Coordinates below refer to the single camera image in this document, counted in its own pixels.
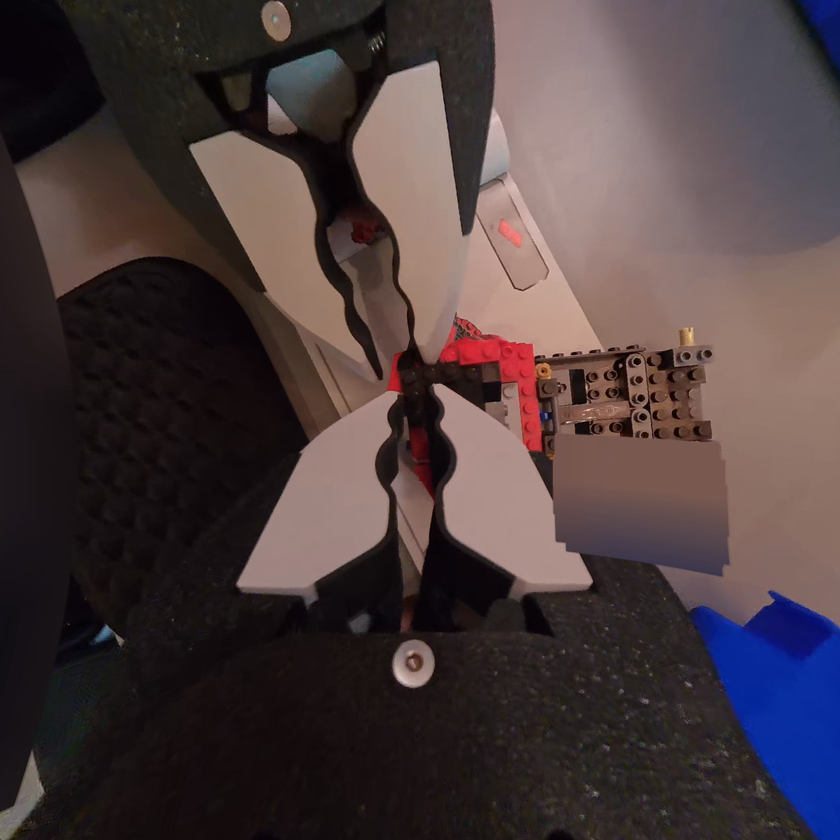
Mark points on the lego instruction booklet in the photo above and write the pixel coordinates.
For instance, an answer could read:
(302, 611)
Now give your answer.
(525, 321)

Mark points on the black rounded pad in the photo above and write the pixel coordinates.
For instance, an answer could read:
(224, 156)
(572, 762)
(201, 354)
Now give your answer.
(33, 79)

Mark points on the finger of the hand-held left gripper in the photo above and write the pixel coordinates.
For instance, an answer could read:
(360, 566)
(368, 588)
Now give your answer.
(262, 216)
(413, 164)

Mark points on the blue plastic storage bin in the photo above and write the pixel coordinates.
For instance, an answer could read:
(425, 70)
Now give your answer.
(774, 709)
(823, 33)

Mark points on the black dimpled cushion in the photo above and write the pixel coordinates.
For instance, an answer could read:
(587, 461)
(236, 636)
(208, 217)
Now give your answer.
(164, 426)

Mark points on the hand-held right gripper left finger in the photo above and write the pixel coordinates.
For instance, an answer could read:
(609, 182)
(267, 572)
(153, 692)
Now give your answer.
(315, 512)

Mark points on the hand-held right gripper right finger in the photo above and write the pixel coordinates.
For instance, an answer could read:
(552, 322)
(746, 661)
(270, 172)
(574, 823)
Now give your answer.
(505, 518)

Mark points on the red and black lego car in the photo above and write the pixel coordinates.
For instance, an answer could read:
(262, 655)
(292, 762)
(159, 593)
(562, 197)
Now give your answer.
(528, 407)

